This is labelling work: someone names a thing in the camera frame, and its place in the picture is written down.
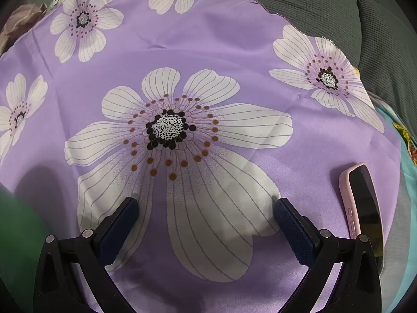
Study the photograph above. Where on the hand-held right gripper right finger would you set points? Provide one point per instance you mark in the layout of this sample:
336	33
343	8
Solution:
290	228

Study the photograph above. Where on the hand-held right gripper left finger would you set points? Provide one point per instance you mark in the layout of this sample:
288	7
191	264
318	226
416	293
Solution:
119	231

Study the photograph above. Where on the green plate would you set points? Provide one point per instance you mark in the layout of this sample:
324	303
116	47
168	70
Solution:
16	228

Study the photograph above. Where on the smartphone in pink case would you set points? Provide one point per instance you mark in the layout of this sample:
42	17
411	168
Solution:
366	202

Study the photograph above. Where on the teal printed blanket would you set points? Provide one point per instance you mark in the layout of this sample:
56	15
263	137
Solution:
409	176

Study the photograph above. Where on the purple floral tablecloth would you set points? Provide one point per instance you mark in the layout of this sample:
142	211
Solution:
228	55

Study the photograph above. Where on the grey sofa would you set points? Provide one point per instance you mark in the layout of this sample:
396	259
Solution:
325	0

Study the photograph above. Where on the crumpled pink cloth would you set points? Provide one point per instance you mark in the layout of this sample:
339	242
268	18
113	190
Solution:
22	16

